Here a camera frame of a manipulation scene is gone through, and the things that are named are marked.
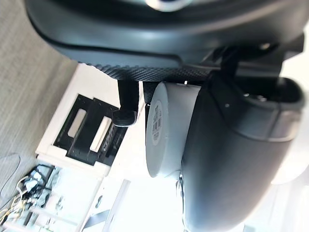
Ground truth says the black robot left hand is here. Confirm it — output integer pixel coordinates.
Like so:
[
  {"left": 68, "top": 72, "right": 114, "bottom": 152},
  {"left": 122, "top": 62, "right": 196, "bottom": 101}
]
[{"left": 24, "top": 0, "right": 309, "bottom": 232}]

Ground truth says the black slotted tray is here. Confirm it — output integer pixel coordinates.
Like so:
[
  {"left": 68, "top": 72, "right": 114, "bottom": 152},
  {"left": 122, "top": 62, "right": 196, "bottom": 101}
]
[
  {"left": 53, "top": 94, "right": 98, "bottom": 148},
  {"left": 67, "top": 97, "right": 129, "bottom": 167}
]

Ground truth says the tangle of pale cables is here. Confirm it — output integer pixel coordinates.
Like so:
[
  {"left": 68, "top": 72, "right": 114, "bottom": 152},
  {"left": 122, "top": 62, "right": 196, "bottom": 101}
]
[{"left": 0, "top": 164, "right": 58, "bottom": 232}]

